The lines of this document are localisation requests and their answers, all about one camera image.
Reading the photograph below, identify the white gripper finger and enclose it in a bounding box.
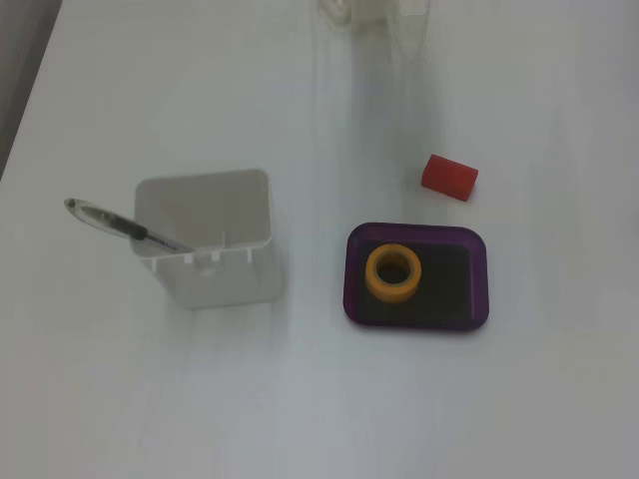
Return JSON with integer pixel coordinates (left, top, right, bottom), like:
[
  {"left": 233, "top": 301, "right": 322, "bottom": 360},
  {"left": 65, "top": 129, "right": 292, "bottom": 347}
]
[
  {"left": 387, "top": 15, "right": 412, "bottom": 65},
  {"left": 409, "top": 13, "right": 433, "bottom": 64}
]

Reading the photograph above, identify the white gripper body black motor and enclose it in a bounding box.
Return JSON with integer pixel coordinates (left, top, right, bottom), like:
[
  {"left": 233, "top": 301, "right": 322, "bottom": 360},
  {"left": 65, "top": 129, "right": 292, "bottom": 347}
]
[{"left": 319, "top": 0, "right": 431, "bottom": 29}]

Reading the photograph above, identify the yellow tape roll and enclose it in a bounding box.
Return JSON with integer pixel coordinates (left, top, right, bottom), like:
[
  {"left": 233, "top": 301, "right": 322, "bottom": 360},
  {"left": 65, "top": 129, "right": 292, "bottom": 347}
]
[{"left": 364, "top": 242, "right": 423, "bottom": 303}]

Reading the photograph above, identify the red plastic block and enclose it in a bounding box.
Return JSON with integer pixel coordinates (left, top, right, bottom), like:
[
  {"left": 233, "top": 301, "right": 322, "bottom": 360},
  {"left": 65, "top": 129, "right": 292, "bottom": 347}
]
[{"left": 419, "top": 153, "right": 480, "bottom": 203}]

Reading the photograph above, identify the purple metal tray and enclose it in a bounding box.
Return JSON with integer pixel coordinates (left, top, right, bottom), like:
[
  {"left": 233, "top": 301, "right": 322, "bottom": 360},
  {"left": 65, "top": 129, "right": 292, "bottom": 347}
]
[{"left": 341, "top": 222, "right": 489, "bottom": 331}]

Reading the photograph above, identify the white square pen holder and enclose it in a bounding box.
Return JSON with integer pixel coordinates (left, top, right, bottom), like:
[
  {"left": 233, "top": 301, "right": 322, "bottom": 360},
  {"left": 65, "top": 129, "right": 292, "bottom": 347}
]
[{"left": 130, "top": 168, "right": 287, "bottom": 310}]

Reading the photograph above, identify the black ballpoint pen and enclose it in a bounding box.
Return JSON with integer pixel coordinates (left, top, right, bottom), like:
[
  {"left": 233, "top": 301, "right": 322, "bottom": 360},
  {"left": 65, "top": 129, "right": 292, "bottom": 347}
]
[{"left": 63, "top": 197, "right": 196, "bottom": 254}]

